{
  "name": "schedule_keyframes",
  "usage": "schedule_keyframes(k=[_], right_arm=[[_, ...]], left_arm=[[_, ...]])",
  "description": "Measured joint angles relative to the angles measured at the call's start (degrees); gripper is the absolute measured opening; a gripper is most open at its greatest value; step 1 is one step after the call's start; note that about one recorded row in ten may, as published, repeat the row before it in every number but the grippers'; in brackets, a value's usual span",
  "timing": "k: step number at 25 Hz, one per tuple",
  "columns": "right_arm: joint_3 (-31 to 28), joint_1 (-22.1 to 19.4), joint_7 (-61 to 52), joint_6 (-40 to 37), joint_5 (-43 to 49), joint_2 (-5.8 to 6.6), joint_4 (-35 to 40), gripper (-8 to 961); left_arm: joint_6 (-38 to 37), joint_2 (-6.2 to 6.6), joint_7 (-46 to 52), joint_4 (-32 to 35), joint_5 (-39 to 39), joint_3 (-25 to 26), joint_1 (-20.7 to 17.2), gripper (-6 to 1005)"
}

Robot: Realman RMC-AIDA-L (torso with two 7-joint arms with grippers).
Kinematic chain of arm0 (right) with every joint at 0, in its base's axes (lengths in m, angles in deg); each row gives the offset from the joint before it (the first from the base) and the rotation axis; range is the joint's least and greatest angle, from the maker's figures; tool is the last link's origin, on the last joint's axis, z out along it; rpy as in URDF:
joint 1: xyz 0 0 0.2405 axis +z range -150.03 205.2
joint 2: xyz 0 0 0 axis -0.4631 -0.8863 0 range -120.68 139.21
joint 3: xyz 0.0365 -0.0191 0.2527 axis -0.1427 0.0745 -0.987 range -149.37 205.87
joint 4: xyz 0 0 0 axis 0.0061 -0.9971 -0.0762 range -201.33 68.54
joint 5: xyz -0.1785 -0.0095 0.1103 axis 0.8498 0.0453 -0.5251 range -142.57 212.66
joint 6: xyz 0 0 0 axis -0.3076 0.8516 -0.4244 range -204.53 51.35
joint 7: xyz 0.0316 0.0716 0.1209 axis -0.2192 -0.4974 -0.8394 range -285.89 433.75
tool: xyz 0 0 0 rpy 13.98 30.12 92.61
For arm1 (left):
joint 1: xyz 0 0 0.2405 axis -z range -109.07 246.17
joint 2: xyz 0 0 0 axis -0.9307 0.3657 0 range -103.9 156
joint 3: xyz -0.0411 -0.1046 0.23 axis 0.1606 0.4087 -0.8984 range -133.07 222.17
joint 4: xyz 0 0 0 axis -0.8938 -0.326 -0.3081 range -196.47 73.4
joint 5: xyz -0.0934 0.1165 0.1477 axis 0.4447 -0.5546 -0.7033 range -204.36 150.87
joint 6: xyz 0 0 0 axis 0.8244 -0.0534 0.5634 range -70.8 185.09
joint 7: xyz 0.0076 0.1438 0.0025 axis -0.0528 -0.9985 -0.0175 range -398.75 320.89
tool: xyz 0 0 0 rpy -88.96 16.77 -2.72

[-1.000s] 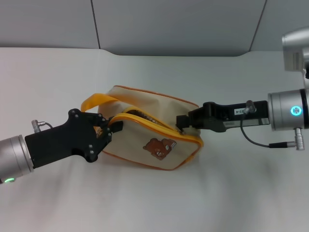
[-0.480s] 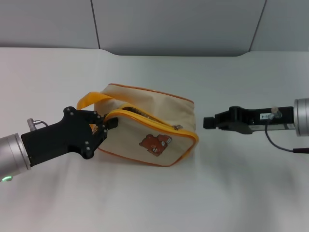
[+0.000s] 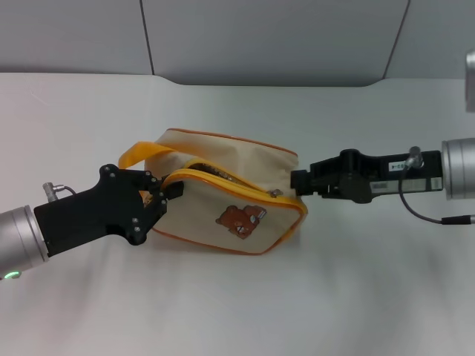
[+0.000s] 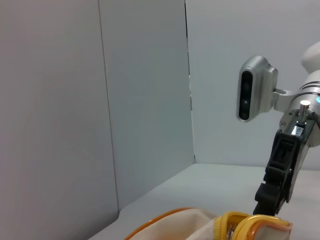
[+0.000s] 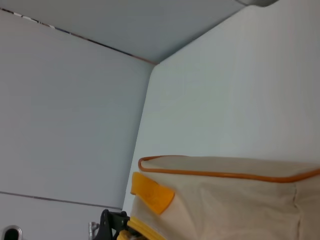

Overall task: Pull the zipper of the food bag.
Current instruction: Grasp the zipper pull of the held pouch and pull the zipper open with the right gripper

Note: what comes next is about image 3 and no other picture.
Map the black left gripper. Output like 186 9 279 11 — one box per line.
33 162 186 247

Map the beige bear print food bag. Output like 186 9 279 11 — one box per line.
118 128 309 257

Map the gripper grey connector cable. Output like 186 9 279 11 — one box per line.
41 180 78 204
398 145 475 226

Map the left gripper grey connector cable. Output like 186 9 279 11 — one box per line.
41 180 78 204

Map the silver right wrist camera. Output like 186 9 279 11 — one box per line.
465 49 475 113

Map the right gripper grey connector cable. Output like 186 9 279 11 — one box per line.
398 145 475 226

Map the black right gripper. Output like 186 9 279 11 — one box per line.
290 148 444 205

